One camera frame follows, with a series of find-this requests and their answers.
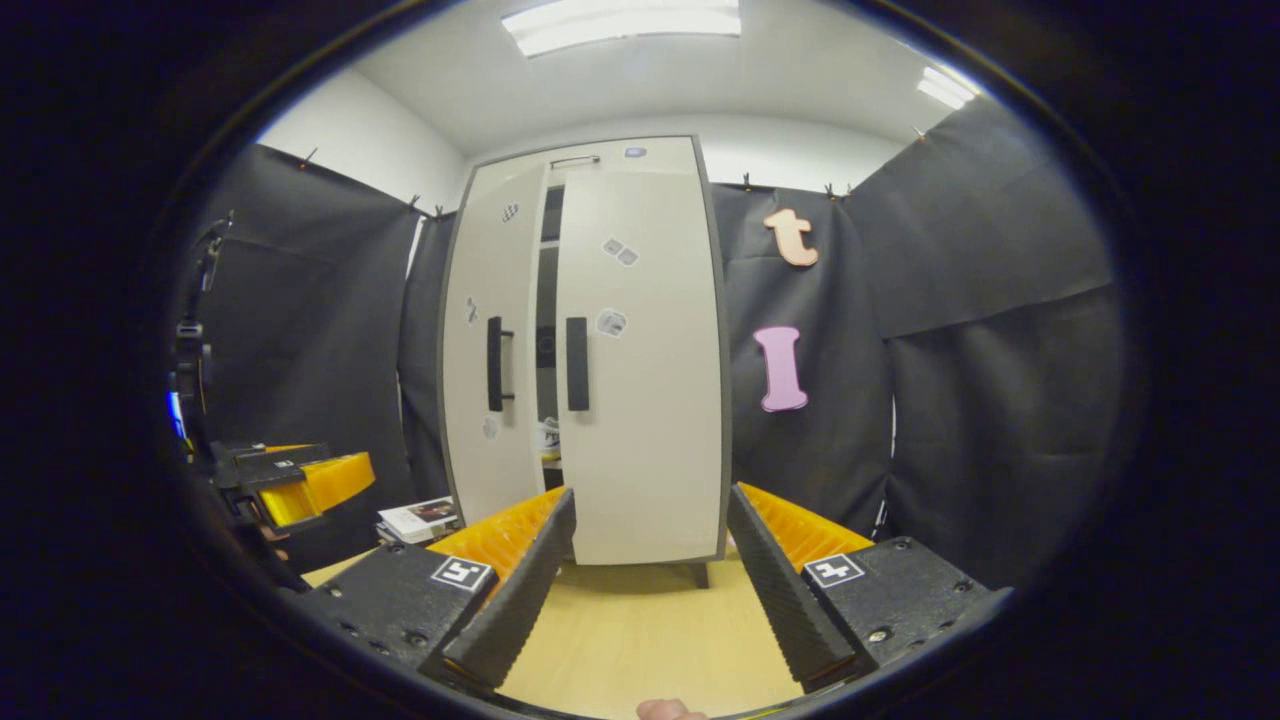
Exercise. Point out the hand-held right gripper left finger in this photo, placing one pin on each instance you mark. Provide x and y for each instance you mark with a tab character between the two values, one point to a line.
520	610

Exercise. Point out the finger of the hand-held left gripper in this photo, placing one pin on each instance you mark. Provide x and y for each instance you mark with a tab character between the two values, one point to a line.
265	457
320	485

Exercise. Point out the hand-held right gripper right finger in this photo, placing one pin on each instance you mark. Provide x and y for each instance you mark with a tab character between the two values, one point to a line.
785	610

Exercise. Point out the white canvas shoe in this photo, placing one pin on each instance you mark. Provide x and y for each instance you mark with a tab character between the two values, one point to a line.
550	437

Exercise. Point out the white shoe cabinet door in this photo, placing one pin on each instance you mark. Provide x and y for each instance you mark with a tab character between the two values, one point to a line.
650	420
465	380

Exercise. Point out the white shoe cabinet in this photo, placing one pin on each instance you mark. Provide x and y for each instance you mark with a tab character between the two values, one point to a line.
548	300

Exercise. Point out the white cover book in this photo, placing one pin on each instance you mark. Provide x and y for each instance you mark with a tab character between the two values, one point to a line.
420	517

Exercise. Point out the black backdrop cloth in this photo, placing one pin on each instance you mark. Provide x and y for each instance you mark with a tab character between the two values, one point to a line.
1000	400

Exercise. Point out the large ceiling light panel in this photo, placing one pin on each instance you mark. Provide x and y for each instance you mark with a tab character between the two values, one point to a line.
620	22

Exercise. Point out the small ceiling light panel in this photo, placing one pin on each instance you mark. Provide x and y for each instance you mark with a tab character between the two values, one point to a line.
948	87

